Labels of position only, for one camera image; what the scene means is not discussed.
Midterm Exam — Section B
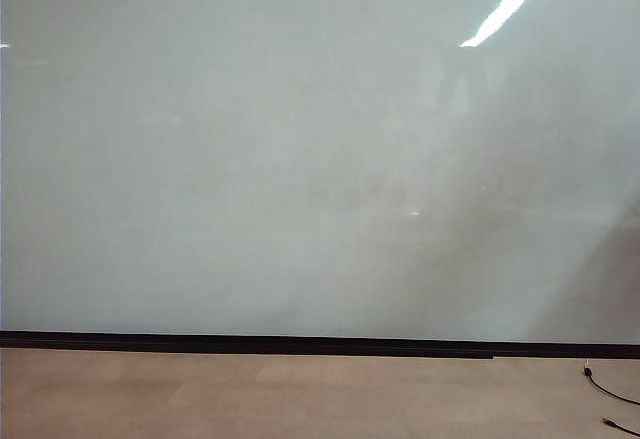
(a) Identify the white whiteboard with black frame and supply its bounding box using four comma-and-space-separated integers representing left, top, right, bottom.
0, 0, 640, 361

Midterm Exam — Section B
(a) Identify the black cable with plug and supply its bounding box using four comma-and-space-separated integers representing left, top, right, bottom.
581, 358, 640, 406

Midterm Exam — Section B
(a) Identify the thin black cable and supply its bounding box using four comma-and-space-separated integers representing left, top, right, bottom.
602, 415, 640, 437

